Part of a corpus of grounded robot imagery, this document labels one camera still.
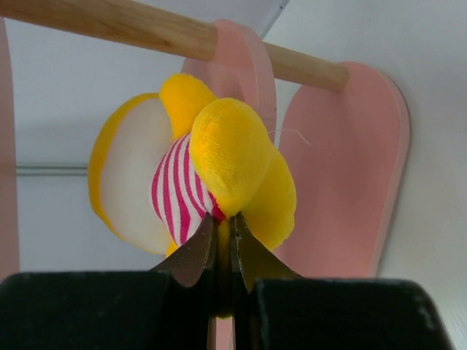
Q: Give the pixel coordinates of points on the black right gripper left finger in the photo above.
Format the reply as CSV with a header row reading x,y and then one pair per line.
x,y
167,307

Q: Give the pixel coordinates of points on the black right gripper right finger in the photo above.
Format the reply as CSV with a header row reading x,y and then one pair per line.
x,y
276,308

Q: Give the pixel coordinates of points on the yellow plush toy striped shirt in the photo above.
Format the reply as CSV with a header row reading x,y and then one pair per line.
x,y
164,161

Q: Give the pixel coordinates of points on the pink wooden three-tier shelf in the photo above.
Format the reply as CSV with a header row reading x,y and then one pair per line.
x,y
343,129

